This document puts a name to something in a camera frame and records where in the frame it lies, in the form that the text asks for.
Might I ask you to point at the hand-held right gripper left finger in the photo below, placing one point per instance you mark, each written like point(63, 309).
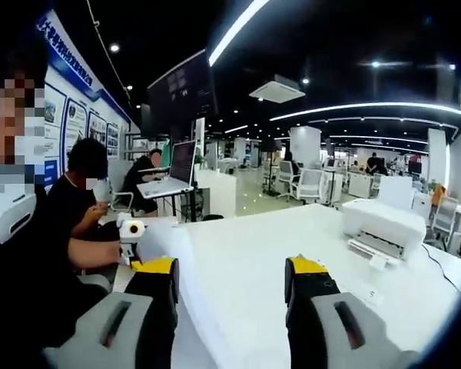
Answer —
point(153, 300)

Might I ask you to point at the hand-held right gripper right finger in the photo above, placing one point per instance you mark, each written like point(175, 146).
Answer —
point(311, 292)

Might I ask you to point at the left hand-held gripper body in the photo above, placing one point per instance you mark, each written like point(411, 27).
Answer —
point(132, 234)

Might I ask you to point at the stack of white printing papers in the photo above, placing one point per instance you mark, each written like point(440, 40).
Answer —
point(230, 288)

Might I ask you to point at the person's left hand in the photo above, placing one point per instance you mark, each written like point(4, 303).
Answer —
point(111, 253)

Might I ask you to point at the white table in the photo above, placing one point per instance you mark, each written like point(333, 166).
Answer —
point(292, 227)

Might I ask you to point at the open laptop on stand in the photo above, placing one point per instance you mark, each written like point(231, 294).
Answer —
point(182, 161)

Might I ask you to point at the white printer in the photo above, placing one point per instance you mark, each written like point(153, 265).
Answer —
point(384, 227)

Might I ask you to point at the operator in black shirt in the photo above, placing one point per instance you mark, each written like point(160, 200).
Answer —
point(30, 276)

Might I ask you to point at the white office chair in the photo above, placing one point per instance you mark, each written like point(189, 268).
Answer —
point(445, 219)
point(288, 178)
point(311, 184)

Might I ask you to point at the large black hanging screen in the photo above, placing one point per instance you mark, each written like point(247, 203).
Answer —
point(180, 88)

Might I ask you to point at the ceiling air vent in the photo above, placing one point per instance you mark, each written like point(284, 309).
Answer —
point(277, 89)

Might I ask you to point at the long ceiling light strip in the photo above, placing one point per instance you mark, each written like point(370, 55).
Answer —
point(238, 30)

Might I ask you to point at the blue white wall poster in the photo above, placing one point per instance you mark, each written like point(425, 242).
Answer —
point(77, 77)

